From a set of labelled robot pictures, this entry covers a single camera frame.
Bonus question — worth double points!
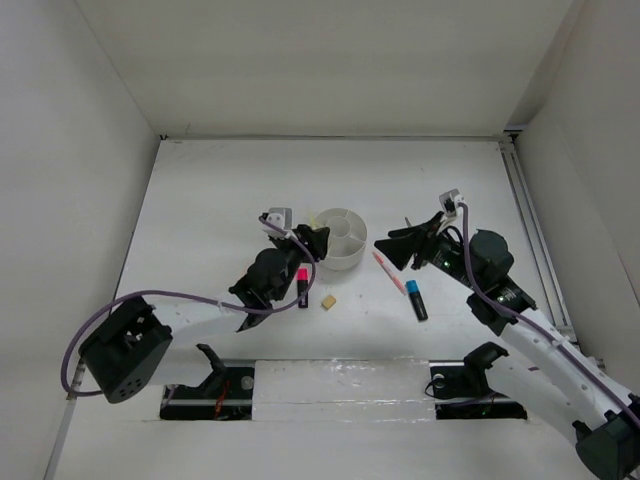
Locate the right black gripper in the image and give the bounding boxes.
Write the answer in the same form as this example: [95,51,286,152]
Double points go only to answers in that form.
[373,211,483,292]

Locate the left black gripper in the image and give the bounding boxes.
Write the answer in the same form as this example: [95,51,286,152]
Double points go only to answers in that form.
[269,224,326,301]

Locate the pink thin highlighter pen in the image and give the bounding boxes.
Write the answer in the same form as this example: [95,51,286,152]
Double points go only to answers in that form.
[372,251,407,296]

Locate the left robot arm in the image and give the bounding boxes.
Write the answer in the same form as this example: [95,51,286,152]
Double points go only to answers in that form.
[71,224,330,404]

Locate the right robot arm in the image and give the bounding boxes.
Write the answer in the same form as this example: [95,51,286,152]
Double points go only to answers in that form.
[374,212,639,479]

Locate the white round divided container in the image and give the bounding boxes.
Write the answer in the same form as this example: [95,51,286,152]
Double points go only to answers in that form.
[315,208,368,271]

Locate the pink black highlighter marker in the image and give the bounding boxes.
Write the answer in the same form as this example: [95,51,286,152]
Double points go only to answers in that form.
[296,267,309,309]

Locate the blue black highlighter marker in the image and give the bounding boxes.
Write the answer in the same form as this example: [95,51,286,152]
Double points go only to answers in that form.
[405,280,428,322]

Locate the tan eraser block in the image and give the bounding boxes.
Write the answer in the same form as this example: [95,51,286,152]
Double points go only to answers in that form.
[321,295,337,310]

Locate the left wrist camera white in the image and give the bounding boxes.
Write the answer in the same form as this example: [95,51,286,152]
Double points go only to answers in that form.
[259,207,292,237]

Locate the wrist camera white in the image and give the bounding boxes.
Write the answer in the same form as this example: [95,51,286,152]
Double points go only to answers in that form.
[439,189,464,219]
[259,207,292,237]

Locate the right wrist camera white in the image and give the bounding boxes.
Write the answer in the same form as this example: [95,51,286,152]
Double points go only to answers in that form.
[439,189,464,219]

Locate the aluminium rail on right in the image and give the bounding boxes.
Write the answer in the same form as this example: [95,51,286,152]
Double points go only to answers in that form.
[497,130,580,348]

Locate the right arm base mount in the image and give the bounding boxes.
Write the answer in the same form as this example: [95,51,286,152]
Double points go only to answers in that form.
[424,342,528,421]

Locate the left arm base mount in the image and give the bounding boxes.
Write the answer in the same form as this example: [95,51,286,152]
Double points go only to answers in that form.
[159,343,256,421]

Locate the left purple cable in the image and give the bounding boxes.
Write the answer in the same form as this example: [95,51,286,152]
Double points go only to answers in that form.
[59,214,319,399]

